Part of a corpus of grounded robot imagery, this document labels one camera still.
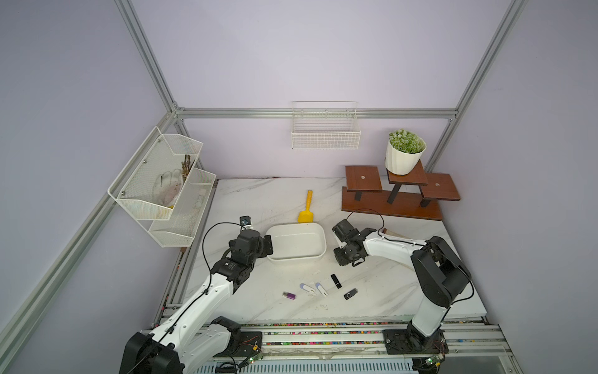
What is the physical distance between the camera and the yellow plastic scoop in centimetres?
106

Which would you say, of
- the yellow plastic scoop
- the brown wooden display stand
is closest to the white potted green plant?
the brown wooden display stand

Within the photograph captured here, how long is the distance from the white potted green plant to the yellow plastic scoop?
414mm

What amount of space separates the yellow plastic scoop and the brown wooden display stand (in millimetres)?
157

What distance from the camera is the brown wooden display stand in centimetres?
94

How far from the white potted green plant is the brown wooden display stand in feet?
0.18

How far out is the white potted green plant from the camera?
835mm
